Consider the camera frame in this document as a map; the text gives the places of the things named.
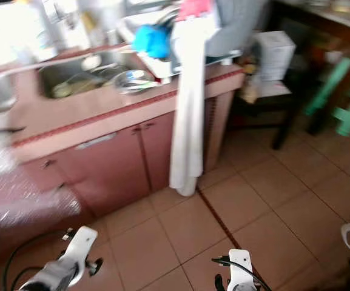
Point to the black flat strip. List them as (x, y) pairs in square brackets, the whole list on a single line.
[(11, 130)]

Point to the steel colander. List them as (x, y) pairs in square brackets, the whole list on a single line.
[(135, 80)]

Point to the white dish rack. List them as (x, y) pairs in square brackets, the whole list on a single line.
[(162, 65)]

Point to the red cloth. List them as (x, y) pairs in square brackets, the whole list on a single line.
[(199, 7)]

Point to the dark wooden stool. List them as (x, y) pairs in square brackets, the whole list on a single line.
[(272, 91)]

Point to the white towel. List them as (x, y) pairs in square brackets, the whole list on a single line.
[(190, 109)]

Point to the blue cloth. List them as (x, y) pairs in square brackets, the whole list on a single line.
[(150, 39)]

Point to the wide maroon cabinet door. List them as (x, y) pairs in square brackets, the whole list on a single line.
[(96, 170)]

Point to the white cardboard box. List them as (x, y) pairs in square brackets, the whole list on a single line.
[(275, 54)]

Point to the grey cloth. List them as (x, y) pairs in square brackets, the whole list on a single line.
[(238, 24)]

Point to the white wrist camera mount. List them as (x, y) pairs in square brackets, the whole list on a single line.
[(240, 270), (80, 242)]

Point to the white plastic pipe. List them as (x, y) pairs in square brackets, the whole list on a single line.
[(29, 63)]

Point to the clear bubble wrap sheet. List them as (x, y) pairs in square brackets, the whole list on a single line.
[(5, 170)]

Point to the chrome sink faucet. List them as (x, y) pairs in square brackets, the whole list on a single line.
[(59, 18)]

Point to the narrow maroon cabinet door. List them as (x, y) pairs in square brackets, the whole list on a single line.
[(156, 151)]

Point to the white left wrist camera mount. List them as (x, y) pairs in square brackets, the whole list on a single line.
[(80, 242)]

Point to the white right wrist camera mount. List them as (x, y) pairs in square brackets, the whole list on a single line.
[(240, 270)]

